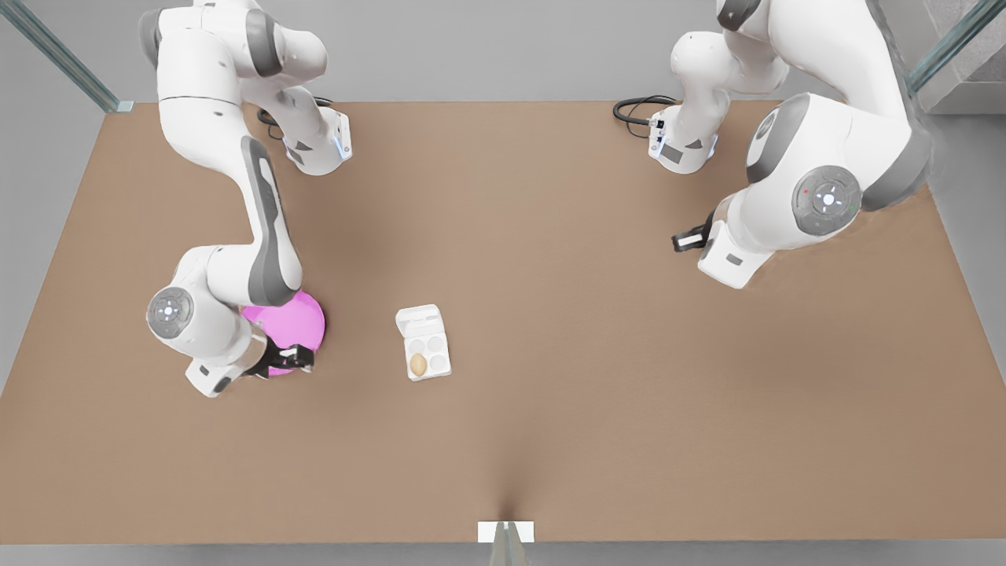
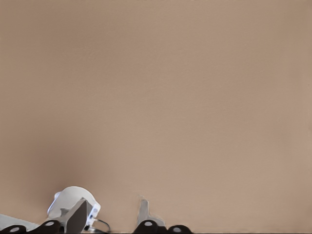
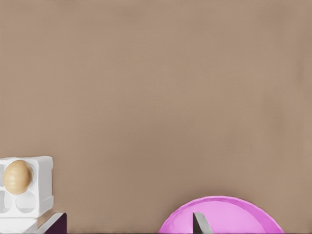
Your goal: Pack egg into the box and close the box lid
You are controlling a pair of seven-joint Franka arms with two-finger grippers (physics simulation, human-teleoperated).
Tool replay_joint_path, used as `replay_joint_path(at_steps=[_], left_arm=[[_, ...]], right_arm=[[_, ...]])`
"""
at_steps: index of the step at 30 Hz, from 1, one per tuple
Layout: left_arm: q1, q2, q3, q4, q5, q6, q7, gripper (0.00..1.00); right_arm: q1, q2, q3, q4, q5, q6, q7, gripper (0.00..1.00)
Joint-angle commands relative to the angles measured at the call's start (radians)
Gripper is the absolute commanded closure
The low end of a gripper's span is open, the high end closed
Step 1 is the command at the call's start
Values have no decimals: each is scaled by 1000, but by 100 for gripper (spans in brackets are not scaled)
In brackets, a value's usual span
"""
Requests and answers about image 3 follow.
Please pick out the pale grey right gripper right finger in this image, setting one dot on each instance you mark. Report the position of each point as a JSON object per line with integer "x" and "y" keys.
{"x": 199, "y": 223}

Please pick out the pink round bowl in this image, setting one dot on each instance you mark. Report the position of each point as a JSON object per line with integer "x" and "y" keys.
{"x": 234, "y": 214}

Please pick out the white egg box lid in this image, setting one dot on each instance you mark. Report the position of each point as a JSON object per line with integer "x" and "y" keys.
{"x": 17, "y": 224}

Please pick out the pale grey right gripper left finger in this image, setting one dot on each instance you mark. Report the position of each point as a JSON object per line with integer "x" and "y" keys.
{"x": 58, "y": 224}

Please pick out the white egg box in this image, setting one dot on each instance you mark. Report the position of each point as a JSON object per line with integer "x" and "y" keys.
{"x": 44, "y": 180}

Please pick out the beige egg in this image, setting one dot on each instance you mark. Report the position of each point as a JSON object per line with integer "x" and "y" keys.
{"x": 17, "y": 177}

